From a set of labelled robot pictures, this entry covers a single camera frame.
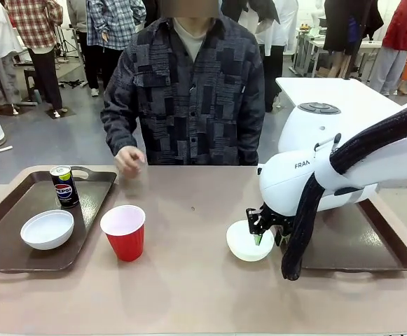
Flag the person in dark coat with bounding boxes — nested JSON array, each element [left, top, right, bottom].
[[323, 0, 385, 80]]

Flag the black tripod stand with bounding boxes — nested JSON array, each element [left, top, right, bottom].
[[55, 26, 85, 88]]

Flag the person in white top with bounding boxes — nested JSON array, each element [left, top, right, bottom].
[[220, 0, 299, 113]]

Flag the dark stool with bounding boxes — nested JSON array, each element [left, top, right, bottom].
[[22, 68, 39, 106]]

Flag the black braided cable sleeve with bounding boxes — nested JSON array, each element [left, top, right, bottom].
[[280, 93, 407, 281]]

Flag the person's left forearm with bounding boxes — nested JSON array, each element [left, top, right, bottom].
[[237, 115, 265, 166]]

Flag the white bowl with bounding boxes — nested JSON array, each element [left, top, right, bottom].
[[20, 209, 75, 251], [226, 219, 275, 263]]

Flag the brown plastic serving tray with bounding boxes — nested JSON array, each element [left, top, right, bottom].
[[280, 195, 407, 273], [0, 165, 118, 273]]

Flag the red plastic cup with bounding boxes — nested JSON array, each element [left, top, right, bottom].
[[99, 204, 146, 263]]

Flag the person in red plaid shirt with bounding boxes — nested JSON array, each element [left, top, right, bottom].
[[5, 0, 66, 118]]

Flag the person's right hand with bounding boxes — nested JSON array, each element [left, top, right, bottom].
[[113, 146, 146, 176]]

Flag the person in dark patchwork shirt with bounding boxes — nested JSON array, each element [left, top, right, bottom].
[[100, 15, 266, 166]]

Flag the white background desk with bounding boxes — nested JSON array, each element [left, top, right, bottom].
[[292, 27, 382, 78]]

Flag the white side table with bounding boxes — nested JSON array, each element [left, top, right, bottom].
[[275, 77, 407, 118]]

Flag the person in blue plaid shirt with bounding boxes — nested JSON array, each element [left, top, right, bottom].
[[83, 0, 146, 98]]

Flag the person in red jacket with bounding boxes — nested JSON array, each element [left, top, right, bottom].
[[369, 0, 407, 96]]

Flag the person's right forearm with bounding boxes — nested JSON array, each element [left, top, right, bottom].
[[101, 104, 138, 157]]

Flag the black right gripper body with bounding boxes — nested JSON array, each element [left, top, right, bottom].
[[245, 205, 294, 236]]

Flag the black Pepsi soda can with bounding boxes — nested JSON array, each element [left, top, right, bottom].
[[49, 165, 78, 209]]

